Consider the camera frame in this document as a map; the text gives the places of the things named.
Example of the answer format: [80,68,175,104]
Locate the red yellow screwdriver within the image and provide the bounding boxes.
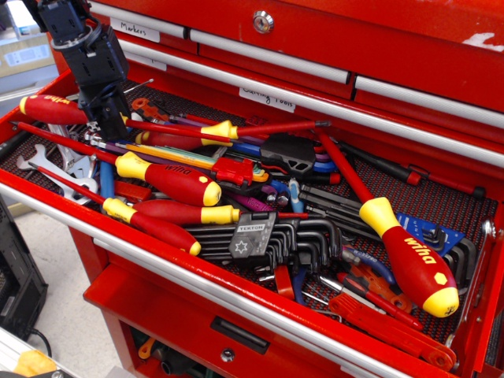
[18,94,237,144]
[135,120,332,150]

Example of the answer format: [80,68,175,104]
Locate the black box on floor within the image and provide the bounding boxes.
[1,202,48,340]

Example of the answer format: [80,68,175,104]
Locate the white paper drawer label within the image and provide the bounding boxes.
[239,87,296,113]

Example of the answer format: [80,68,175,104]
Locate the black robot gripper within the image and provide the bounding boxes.
[51,24,130,141]

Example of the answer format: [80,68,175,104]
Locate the blue handled tool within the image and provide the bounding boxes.
[99,161,115,198]

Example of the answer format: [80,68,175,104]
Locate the red tool chest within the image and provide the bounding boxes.
[37,0,504,378]

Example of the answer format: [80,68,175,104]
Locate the blue handled pliers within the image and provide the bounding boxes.
[291,243,400,312]

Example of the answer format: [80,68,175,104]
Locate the black red thin screwdriver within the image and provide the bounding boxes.
[339,142,487,199]

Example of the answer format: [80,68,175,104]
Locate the red Wiha screwdriver centre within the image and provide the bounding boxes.
[12,121,222,206]

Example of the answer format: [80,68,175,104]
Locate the large red Wiha screwdriver right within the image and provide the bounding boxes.
[315,128,459,318]

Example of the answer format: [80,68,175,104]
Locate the small red screwdriver front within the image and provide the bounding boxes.
[28,161,202,257]

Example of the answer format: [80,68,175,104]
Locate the white Markers label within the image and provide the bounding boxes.
[110,17,161,43]

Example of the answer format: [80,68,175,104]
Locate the red screwdriver under centre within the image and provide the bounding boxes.
[133,198,310,225]

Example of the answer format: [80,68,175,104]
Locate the blue hex key holder set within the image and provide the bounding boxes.
[397,213,478,288]

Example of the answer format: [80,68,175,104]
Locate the black Tekton torx key set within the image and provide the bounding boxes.
[187,212,343,269]

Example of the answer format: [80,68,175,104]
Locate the silver adjustable wrench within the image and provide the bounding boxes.
[47,124,96,179]

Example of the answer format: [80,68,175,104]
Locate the red folding key tool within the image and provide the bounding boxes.
[328,294,457,372]

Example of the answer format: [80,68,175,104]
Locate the open red drawer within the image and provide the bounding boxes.
[1,64,503,377]

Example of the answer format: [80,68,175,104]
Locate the silver open end wrench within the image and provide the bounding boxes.
[17,144,98,205]

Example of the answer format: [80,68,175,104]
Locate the silver chest lock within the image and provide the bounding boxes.
[253,10,275,34]

